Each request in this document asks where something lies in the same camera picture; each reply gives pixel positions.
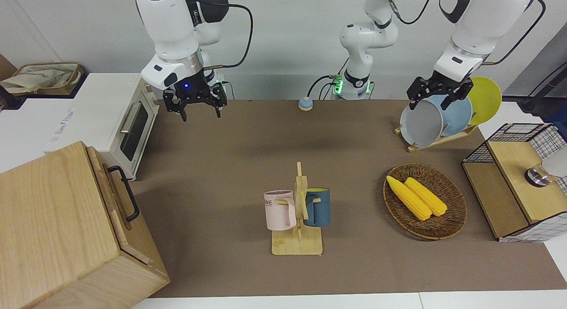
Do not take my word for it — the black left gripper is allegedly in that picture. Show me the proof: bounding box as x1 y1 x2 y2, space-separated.
408 74 474 111

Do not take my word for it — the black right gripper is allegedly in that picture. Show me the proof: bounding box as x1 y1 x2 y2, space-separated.
163 72 228 122

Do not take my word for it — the black metal drawer handle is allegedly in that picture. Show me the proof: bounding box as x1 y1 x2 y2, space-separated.
108 166 140 223

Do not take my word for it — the light wooden drawer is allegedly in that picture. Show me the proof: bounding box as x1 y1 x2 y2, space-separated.
85 145 152 266

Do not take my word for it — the light wooden drawer cabinet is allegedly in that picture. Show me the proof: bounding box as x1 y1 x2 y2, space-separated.
0 141 171 309

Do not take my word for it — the light blue plate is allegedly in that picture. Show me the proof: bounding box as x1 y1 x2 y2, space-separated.
427 94 473 137

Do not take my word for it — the grey plate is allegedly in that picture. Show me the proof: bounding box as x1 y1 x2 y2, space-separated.
400 100 444 148

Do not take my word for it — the yellow plate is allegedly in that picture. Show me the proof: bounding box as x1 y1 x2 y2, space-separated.
465 77 502 126

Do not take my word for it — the wooden plate rack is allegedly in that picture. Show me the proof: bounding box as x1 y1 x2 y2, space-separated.
394 123 479 153

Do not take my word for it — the black stand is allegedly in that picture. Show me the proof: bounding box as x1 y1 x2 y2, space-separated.
501 63 567 119

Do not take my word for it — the brown table mat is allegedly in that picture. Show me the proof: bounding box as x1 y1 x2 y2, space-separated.
131 99 567 298

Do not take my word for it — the yellow corn cob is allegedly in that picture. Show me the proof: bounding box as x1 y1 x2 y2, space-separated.
386 176 432 221
404 177 448 217

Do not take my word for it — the white toaster oven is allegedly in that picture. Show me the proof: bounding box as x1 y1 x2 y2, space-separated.
44 73 159 181

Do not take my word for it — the brown wicker basket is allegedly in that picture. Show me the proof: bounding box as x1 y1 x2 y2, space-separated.
383 163 468 241

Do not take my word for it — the pink mug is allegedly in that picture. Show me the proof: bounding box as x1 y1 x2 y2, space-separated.
264 190 297 231

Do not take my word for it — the beige canvas bag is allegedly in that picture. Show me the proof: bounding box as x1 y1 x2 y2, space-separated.
0 63 85 97

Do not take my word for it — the dark blue mug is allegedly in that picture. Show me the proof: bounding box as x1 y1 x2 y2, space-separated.
303 188 331 227

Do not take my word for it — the wooden mug rack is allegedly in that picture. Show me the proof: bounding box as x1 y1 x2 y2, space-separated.
271 162 324 256

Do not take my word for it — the brown cardboard box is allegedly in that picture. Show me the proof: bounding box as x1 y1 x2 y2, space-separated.
0 54 17 79

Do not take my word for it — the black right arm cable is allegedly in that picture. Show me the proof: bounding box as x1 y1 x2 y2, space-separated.
195 0 254 71

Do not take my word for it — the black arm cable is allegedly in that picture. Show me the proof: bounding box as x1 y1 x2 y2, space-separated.
384 0 546 66
195 0 254 71

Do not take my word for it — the wooden shelf with wire basket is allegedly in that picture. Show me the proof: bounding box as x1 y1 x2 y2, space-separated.
462 123 567 243

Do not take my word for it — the black base cable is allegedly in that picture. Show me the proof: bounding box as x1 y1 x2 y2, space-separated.
308 56 350 100

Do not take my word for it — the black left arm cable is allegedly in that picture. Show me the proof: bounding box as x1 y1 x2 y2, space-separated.
384 0 546 66

